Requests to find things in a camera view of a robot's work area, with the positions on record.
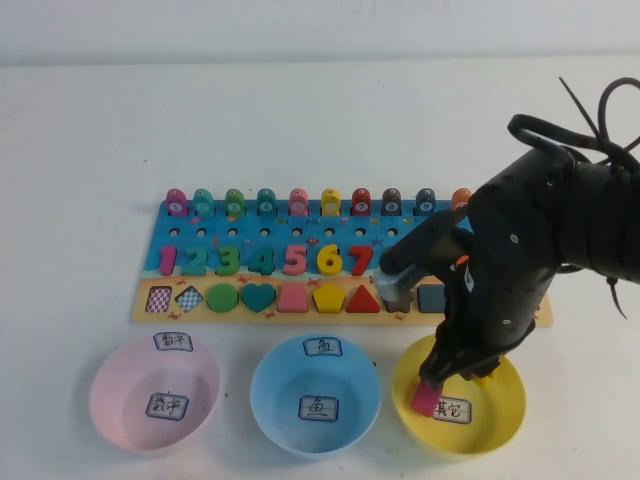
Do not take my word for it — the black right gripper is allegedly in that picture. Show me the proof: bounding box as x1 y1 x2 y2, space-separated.
418 234 551 396

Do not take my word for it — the paper label inside yellow bowl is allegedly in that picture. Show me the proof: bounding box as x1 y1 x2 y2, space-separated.
433 398 473 425

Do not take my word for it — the pink rectangle puzzle piece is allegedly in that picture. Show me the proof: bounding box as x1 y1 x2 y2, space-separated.
410 382 444 416

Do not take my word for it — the yellow plastic bowl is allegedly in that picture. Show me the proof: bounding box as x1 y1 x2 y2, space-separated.
391 333 528 460

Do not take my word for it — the slate square piece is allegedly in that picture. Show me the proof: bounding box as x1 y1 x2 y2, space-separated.
417 284 448 315

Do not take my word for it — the brown star piece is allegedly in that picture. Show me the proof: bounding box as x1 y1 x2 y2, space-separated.
380 293 414 316

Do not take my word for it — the red triangle piece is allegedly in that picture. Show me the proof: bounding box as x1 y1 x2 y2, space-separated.
344 284 381 314

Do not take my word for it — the paper label inside blue bowl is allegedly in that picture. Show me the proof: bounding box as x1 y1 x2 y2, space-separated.
298 394 341 424

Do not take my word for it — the yellow pentagon piece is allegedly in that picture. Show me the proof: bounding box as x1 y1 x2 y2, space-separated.
312 283 348 314

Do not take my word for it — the red number seven piece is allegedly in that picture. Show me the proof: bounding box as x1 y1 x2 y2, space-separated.
348 245 375 277

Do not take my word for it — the yellow number six piece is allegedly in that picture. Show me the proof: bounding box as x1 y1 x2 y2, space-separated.
316 244 345 276

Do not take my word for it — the pink trapezoid piece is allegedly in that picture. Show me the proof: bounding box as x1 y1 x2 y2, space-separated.
277 284 310 314

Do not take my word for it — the blue plastic bowl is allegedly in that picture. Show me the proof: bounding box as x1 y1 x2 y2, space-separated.
249 333 382 459

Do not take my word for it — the pink number five piece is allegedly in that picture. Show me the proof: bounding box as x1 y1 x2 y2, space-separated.
282 245 309 277

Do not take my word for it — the teal heart piece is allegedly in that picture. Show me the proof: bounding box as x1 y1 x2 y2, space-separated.
241 283 278 314

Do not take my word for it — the teal number four piece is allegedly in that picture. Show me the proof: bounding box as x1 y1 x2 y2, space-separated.
248 245 276 276

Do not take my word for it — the colourful wooden puzzle board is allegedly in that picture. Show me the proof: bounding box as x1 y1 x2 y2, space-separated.
130 199 555 329

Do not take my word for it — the green circle piece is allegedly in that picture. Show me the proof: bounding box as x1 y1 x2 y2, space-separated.
206 283 240 314

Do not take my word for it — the green number three piece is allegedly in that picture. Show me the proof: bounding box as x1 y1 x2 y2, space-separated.
215 245 241 277

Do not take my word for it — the mint number two piece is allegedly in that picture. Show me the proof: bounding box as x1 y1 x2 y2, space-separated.
181 245 209 277

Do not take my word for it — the paper label inside pink bowl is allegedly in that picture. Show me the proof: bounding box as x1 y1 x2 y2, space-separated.
145 392 190 422

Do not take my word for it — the pink plastic bowl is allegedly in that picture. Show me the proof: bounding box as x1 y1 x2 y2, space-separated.
88 332 222 454

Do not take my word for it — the paper label on blue rim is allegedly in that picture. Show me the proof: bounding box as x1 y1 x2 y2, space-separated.
302 336 344 358

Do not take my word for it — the slate fish peg nine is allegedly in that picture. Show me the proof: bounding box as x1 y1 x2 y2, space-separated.
415 187 437 217

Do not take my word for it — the brown fish peg eight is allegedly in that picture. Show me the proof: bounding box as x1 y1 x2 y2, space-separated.
381 187 404 217

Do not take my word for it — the red fish peg seven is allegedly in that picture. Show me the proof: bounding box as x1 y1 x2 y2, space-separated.
351 187 373 217

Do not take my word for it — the yellow fish peg six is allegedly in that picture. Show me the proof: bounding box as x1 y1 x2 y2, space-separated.
320 188 342 217

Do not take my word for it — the pink fish peg five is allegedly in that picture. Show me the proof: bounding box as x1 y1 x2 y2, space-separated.
288 188 310 217

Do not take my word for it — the teal fish peg four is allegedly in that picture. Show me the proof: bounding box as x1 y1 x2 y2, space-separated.
256 188 278 217

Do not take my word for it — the green fish peg three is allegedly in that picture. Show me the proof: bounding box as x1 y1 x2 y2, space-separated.
224 188 246 217

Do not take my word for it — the paper label on pink rim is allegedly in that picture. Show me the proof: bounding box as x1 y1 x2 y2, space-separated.
152 332 194 354

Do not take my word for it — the mint fish peg two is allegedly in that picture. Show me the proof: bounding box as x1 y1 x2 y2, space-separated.
193 188 215 217

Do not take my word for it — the magenta fish peg one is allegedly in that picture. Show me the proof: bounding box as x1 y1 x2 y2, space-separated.
165 188 188 217

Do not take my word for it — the black cylindrical wrist camera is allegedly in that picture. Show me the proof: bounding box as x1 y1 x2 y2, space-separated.
374 214 474 302

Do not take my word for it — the black cable tie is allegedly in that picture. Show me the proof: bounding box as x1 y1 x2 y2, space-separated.
558 76 607 137
606 275 630 320

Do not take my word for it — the thick braided black cable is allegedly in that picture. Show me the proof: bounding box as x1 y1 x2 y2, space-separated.
507 114 640 169

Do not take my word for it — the thin black camera cable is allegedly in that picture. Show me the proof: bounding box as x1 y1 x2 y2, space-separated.
597 77 640 164

